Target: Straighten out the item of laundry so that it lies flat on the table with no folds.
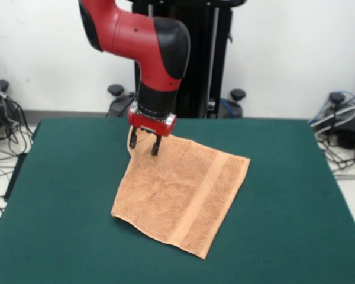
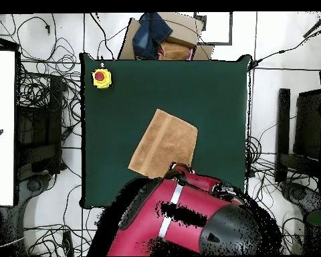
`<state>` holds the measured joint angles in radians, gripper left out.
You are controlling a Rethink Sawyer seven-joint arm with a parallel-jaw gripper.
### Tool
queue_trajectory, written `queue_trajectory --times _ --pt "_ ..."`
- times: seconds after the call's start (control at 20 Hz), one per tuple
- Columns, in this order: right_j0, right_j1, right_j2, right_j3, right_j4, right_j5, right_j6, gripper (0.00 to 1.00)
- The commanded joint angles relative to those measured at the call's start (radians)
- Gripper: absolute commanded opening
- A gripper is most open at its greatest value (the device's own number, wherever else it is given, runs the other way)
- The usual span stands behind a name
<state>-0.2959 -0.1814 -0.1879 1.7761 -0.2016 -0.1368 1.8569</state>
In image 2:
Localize black power strip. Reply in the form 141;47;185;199
62;230;75;257

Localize blue denim jeans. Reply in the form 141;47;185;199
132;11;174;60

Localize black panel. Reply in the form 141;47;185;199
294;89;321;161

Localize tan towel in box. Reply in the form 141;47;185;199
158;41;195;61

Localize tan terry towel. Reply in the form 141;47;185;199
128;108;199;179

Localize white desk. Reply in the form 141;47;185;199
0;50;16;207

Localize dark green tablecloth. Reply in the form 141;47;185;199
79;52;253;211

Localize long black bar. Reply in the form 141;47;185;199
274;88;292;184

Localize black equipment stand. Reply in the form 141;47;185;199
15;74;68;180

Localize dark rod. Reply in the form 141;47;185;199
302;11;321;38

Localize brown cardboard box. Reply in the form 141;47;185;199
117;11;215;61

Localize yellow emergency stop button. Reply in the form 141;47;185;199
91;68;114;90

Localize black pedestal leg with knob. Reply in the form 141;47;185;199
280;181;321;215
18;173;57;207

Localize dark square frame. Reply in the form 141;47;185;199
193;11;233;46

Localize black cable with connector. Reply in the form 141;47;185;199
247;25;321;71

